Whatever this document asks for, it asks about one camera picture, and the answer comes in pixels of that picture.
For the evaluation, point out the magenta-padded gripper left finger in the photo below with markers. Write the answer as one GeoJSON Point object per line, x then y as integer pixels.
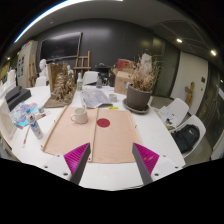
{"type": "Point", "coordinates": [75, 158]}

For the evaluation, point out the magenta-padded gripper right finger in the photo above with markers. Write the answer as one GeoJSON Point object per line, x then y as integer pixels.
{"type": "Point", "coordinates": [146, 160]}

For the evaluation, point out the blue-capped plastic drink bottle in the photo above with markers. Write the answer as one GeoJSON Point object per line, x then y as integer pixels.
{"type": "Point", "coordinates": [35, 126]}

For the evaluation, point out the white ceramic mug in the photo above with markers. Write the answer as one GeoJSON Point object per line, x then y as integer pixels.
{"type": "Point", "coordinates": [81, 117]}

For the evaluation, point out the black backpack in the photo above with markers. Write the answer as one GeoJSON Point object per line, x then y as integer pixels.
{"type": "Point", "coordinates": [186, 138]}

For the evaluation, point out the flat round red coaster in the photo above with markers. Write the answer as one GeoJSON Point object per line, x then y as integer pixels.
{"type": "Point", "coordinates": [103, 122]}

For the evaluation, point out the white paper sheets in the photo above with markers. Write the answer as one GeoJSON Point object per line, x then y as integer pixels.
{"type": "Point", "coordinates": [166, 116]}

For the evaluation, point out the wooden stick in mug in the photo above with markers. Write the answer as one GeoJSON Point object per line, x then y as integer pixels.
{"type": "Point", "coordinates": [84, 108]}

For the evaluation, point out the wooden paintbrush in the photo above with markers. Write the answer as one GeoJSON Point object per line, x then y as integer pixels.
{"type": "Point", "coordinates": [45, 115]}

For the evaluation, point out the grey plant saucer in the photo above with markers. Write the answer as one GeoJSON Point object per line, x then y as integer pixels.
{"type": "Point", "coordinates": [128, 106]}

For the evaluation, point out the small paint jar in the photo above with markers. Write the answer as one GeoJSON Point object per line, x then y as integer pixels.
{"type": "Point", "coordinates": [41, 109]}

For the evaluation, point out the yellow tag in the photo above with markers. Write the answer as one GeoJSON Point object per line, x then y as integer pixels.
{"type": "Point", "coordinates": [113, 108]}

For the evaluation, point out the grey pot with dried plant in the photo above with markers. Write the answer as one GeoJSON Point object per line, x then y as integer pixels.
{"type": "Point", "coordinates": [138, 98]}

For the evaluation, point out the newspaper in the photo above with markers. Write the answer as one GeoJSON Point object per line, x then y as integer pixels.
{"type": "Point", "coordinates": [95, 98]}

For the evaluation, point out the small grey cup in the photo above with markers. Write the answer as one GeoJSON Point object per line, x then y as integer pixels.
{"type": "Point", "coordinates": [113, 97]}

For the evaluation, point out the green-labelled spray bottle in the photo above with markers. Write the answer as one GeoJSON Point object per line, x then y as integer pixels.
{"type": "Point", "coordinates": [79, 83]}

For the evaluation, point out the white canvas panel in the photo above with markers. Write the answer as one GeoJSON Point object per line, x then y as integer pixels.
{"type": "Point", "coordinates": [6, 121]}

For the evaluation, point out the wooden figure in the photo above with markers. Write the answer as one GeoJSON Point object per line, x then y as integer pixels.
{"type": "Point", "coordinates": [189, 95]}

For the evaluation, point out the black box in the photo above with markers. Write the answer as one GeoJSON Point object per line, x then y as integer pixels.
{"type": "Point", "coordinates": [16, 96]}

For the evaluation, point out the white plaster bust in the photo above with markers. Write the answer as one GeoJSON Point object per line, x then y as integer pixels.
{"type": "Point", "coordinates": [43, 68]}

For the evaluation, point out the wooden easel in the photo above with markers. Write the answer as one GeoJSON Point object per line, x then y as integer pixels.
{"type": "Point", "coordinates": [87, 63]}

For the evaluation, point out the red box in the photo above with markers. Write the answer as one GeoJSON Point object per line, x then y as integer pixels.
{"type": "Point", "coordinates": [124, 64]}

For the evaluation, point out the white plaster statue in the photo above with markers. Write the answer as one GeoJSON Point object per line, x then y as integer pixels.
{"type": "Point", "coordinates": [146, 61]}

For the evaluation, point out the white cabinet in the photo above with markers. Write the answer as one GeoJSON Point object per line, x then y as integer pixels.
{"type": "Point", "coordinates": [26, 63]}

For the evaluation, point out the round ceiling light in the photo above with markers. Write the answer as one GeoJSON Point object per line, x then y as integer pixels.
{"type": "Point", "coordinates": [213, 52]}
{"type": "Point", "coordinates": [179, 40]}

